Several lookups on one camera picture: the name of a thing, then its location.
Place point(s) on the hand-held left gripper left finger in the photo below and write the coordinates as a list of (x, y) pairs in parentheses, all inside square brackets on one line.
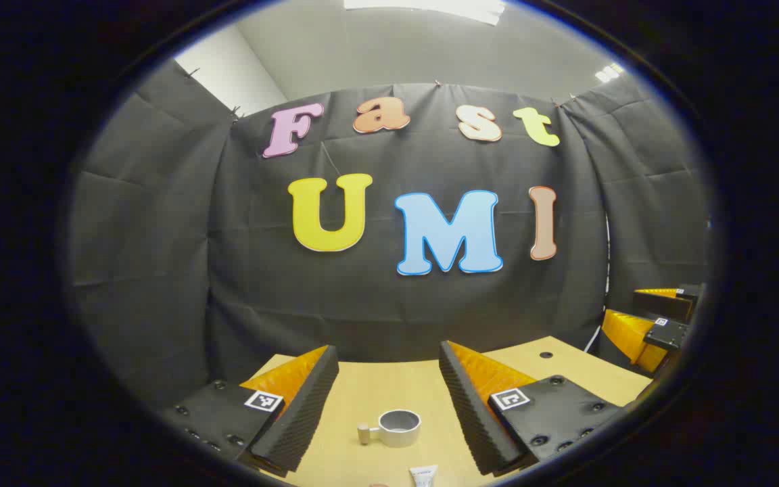
[(301, 419)]

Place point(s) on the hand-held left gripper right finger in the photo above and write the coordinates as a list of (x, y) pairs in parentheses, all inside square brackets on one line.
[(470, 419)]

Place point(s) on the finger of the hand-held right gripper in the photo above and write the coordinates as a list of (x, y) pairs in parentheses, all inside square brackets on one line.
[(663, 308), (667, 335)]

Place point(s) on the white cup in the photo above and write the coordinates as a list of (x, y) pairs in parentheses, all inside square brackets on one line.
[(399, 436)]

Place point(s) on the white toothpaste tube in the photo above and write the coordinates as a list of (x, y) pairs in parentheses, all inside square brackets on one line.
[(423, 477)]

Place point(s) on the wooden desktop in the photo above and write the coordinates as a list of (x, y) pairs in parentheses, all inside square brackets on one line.
[(376, 385)]

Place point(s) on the ceiling light panel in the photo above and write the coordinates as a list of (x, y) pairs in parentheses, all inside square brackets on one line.
[(609, 72), (430, 8)]

